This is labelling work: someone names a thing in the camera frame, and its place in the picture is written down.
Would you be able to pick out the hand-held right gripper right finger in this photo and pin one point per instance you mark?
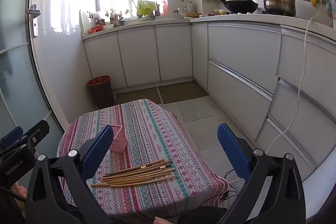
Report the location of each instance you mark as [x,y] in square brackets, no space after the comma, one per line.
[233,153]

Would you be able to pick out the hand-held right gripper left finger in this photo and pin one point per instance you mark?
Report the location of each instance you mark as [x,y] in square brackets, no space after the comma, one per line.
[97,153]

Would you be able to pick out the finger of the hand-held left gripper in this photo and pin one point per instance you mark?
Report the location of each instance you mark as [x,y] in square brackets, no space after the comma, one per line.
[11,136]
[36,132]

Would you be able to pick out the pink perforated chopstick holder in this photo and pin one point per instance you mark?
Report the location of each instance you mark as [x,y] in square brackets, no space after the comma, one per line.
[118,142]

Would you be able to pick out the bundle of wooden chopsticks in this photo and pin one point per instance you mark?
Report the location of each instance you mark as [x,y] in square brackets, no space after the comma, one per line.
[136,174]

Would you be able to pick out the person's left hand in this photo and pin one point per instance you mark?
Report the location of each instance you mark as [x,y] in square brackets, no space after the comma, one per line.
[19,191]

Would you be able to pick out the person's right hand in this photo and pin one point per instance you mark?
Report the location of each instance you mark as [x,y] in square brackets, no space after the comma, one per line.
[161,220]

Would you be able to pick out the brown trash bin red rim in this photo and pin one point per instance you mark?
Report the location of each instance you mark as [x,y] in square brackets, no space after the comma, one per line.
[102,95]

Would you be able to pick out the patterned striped tablecloth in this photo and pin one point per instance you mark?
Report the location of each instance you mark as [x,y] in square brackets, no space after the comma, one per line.
[157,134]

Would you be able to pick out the frosted glass door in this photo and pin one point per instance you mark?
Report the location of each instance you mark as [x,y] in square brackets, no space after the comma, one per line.
[15,69]

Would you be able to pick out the brown floor mat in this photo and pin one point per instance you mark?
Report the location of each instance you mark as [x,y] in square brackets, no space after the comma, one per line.
[136,96]
[181,91]

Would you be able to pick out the white drawer cabinet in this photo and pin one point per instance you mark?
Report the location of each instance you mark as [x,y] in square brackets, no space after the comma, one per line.
[244,61]

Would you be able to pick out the white base cabinet with doors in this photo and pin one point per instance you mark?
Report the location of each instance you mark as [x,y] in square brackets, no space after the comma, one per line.
[139,53]

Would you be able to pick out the red bowl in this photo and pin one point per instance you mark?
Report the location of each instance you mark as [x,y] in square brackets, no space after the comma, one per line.
[96,29]

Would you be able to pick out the white cutting board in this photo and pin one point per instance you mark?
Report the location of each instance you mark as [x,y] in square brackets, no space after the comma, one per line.
[84,22]

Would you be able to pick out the white countertop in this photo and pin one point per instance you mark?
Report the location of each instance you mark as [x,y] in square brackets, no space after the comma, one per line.
[236,19]

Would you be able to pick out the woven bread basket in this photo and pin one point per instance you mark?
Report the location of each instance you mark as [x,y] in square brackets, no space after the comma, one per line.
[193,14]

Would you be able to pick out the black wok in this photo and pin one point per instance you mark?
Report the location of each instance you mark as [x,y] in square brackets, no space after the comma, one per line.
[240,5]

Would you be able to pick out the white kettle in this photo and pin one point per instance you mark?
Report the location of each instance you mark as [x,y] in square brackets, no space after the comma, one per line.
[190,6]

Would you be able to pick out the lime green plastic container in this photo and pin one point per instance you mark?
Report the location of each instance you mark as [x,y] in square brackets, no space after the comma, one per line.
[145,7]

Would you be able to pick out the pink bottle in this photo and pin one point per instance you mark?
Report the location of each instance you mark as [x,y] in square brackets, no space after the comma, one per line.
[165,7]

